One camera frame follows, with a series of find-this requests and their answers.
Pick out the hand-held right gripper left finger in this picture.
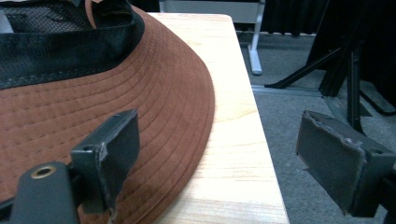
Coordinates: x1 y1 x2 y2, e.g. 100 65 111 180
70 108 141 218

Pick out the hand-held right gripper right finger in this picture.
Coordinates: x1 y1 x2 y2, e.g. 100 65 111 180
295 110 396 218

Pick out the brown brimmed hat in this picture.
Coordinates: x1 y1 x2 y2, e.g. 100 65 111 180
0 0 217 224

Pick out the black metal stand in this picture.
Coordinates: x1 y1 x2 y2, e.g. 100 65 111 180
264 0 396 134

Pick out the black curtain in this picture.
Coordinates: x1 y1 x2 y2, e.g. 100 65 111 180
261 0 331 35

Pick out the white metal table frame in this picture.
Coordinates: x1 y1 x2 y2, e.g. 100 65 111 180
158 0 267 77

